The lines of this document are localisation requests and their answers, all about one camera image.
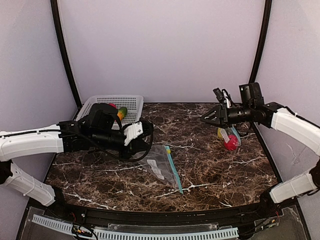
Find right black frame post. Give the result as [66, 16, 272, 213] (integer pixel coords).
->
[248, 0, 273, 84]

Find orange green toy mango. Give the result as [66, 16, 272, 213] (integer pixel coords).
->
[117, 106, 128, 121]

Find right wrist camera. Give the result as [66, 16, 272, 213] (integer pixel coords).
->
[213, 88, 236, 109]

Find clear zip bag yellow slider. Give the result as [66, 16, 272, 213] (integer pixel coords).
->
[220, 126, 241, 148]

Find red toy apple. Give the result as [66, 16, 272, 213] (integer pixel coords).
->
[223, 134, 238, 151]

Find white slotted cable duct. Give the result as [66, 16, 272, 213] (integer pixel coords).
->
[32, 214, 239, 240]

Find left black frame post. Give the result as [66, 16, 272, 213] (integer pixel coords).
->
[50, 0, 82, 110]

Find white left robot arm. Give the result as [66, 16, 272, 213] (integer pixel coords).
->
[0, 103, 154, 207]

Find black frame post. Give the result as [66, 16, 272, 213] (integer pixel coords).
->
[50, 0, 82, 110]
[248, 0, 273, 84]

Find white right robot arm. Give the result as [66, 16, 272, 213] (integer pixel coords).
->
[200, 82, 320, 206]

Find black front frame rail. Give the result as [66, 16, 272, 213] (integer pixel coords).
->
[41, 203, 276, 226]

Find clear zip bag blue zipper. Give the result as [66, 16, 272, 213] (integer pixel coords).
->
[138, 145, 183, 194]

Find white perforated plastic basket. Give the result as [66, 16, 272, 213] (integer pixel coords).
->
[75, 95, 144, 133]

